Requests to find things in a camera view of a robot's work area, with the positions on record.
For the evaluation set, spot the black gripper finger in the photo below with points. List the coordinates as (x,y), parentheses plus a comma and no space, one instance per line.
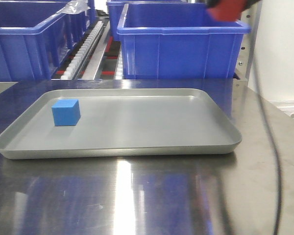
(212,3)
(248,3)

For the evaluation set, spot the blue plastic bin left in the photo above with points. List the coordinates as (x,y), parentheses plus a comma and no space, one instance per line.
(35,38)

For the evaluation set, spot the clear plastic sheet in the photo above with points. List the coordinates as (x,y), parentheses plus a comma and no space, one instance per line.
(75,7)

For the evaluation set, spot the blue plastic bin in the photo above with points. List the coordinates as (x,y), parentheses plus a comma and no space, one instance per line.
(177,40)
(35,38)

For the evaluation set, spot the perforated metal shelf post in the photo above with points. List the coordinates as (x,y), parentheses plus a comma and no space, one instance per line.
(245,59)

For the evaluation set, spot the blue plastic bin right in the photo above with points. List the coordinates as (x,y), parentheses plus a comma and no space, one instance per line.
(177,40)

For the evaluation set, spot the blue bin rear right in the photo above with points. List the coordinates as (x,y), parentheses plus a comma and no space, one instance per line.
(115,8)

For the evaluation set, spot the red cube block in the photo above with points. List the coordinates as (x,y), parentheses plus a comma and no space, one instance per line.
(227,10)

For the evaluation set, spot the grey metal tray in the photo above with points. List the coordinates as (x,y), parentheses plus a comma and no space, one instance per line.
(122,122)

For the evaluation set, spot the blue cube block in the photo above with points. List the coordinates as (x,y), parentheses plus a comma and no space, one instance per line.
(66,112)

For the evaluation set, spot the white roller conveyor rail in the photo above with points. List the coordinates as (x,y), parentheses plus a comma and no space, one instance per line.
(77,63)

